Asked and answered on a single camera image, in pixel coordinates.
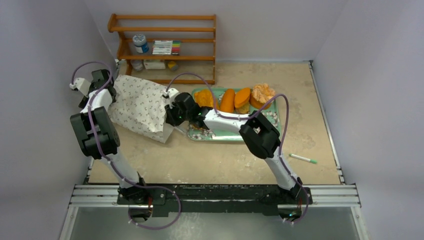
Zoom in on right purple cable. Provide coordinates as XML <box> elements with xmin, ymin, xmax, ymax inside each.
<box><xmin>164</xmin><ymin>72</ymin><xmax>310</xmax><ymax>224</ymax></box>

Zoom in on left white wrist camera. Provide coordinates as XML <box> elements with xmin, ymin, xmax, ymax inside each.
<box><xmin>69</xmin><ymin>77</ymin><xmax>91</xmax><ymax>97</ymax></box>

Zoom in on small brown fake bread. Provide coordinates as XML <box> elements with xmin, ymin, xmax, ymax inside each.
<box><xmin>235</xmin><ymin>103</ymin><xmax>250</xmax><ymax>115</ymax></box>

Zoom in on green white pen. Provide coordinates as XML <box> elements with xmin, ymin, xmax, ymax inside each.
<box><xmin>289</xmin><ymin>153</ymin><xmax>318</xmax><ymax>164</ymax></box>

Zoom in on blue lidded jar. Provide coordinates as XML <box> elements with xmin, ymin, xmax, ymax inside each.
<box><xmin>132</xmin><ymin>34</ymin><xmax>150</xmax><ymax>54</ymax></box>

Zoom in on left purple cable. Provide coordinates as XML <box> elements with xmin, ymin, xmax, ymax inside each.
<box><xmin>71</xmin><ymin>61</ymin><xmax>182</xmax><ymax>232</ymax></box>

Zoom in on metal tongs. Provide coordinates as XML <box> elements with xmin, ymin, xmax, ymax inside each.
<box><xmin>174</xmin><ymin>126</ymin><xmax>187</xmax><ymax>134</ymax></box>

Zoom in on long orange fake baguette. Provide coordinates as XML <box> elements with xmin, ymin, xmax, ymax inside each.
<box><xmin>219</xmin><ymin>88</ymin><xmax>236</xmax><ymax>113</ymax></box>

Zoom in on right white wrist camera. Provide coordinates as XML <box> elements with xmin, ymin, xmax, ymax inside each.
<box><xmin>161</xmin><ymin>87</ymin><xmax>180</xmax><ymax>106</ymax></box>

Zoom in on wooden shelf rack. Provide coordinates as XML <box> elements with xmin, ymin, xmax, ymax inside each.
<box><xmin>107</xmin><ymin>13</ymin><xmax>217</xmax><ymax>85</ymax></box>

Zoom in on purple cable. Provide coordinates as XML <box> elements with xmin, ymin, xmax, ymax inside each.
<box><xmin>164</xmin><ymin>72</ymin><xmax>310</xmax><ymax>224</ymax></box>
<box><xmin>71</xmin><ymin>61</ymin><xmax>182</xmax><ymax>232</ymax></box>

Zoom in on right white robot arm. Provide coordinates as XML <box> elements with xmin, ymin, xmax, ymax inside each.
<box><xmin>162</xmin><ymin>90</ymin><xmax>307</xmax><ymax>204</ymax></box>

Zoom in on pack of coloured markers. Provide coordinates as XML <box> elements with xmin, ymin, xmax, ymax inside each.
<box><xmin>152</xmin><ymin>40</ymin><xmax>182</xmax><ymax>56</ymax></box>

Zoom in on white patterned paper bag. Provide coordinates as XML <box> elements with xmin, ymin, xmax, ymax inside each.
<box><xmin>108</xmin><ymin>75</ymin><xmax>174</xmax><ymax>143</ymax></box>

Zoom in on small clear jar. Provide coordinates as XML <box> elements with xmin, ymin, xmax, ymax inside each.
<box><xmin>130</xmin><ymin>59</ymin><xmax>144</xmax><ymax>71</ymax></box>

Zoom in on yellow grey sharpener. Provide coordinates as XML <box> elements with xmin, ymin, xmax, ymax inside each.
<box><xmin>167</xmin><ymin>60</ymin><xmax>179</xmax><ymax>71</ymax></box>

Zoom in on orange oval fake bread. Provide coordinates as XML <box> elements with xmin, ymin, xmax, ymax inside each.
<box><xmin>234</xmin><ymin>87</ymin><xmax>251</xmax><ymax>109</ymax></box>

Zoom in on green floral tray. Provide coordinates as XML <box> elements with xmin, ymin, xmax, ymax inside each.
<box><xmin>187</xmin><ymin>87</ymin><xmax>282</xmax><ymax>142</ymax></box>

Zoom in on white small box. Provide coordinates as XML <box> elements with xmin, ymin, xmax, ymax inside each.
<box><xmin>143</xmin><ymin>59</ymin><xmax>166</xmax><ymax>70</ymax></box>

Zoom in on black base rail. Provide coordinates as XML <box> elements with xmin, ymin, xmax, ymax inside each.
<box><xmin>117</xmin><ymin>183</ymin><xmax>313</xmax><ymax>220</ymax></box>

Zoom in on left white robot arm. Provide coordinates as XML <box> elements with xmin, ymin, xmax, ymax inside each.
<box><xmin>70</xmin><ymin>69</ymin><xmax>149</xmax><ymax>205</ymax></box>

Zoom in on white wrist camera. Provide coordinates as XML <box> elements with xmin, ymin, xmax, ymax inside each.
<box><xmin>69</xmin><ymin>77</ymin><xmax>91</xmax><ymax>97</ymax></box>
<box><xmin>161</xmin><ymin>87</ymin><xmax>180</xmax><ymax>106</ymax></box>

